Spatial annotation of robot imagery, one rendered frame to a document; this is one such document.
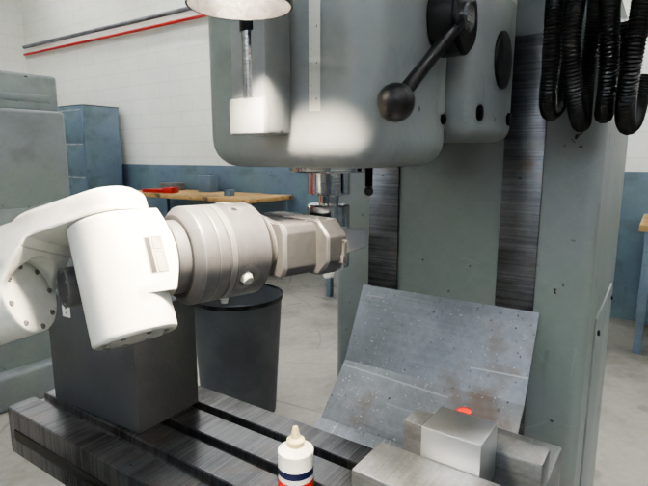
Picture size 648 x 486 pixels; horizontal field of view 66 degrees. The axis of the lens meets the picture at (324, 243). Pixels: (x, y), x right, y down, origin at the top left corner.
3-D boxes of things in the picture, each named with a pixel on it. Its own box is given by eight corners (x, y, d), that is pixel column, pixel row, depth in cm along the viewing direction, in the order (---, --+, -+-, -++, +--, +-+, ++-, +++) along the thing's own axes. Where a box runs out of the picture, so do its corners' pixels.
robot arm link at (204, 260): (217, 187, 44) (78, 192, 36) (250, 306, 42) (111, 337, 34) (168, 232, 52) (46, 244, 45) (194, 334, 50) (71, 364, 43)
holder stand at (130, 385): (139, 436, 74) (129, 305, 71) (54, 398, 85) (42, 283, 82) (199, 402, 84) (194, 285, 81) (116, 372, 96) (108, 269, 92)
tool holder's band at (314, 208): (299, 212, 56) (299, 203, 56) (332, 209, 59) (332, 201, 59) (324, 216, 52) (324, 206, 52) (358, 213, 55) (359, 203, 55)
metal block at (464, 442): (477, 503, 48) (481, 445, 47) (418, 480, 51) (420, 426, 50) (494, 475, 52) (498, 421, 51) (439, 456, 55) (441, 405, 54)
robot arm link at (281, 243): (348, 201, 49) (244, 208, 41) (347, 297, 50) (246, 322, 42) (271, 194, 58) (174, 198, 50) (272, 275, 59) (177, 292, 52)
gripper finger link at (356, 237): (362, 251, 57) (320, 257, 53) (363, 223, 56) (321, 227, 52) (372, 253, 55) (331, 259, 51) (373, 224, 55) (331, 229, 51)
